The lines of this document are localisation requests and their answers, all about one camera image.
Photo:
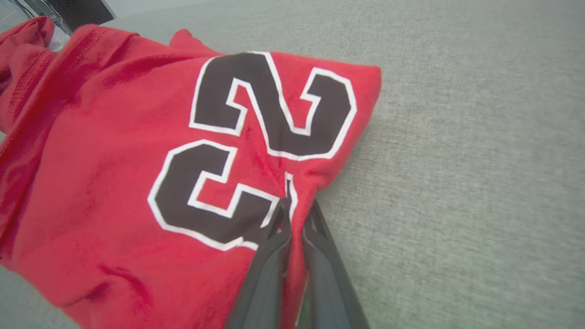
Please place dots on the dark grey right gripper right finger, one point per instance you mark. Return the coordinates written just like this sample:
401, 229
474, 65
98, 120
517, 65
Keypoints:
329, 292

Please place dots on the red and white jersey garment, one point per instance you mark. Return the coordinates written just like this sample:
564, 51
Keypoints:
114, 160

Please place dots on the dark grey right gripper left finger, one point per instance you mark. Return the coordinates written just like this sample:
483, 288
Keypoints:
265, 283

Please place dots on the black glossy panel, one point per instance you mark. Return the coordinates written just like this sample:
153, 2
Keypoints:
77, 11

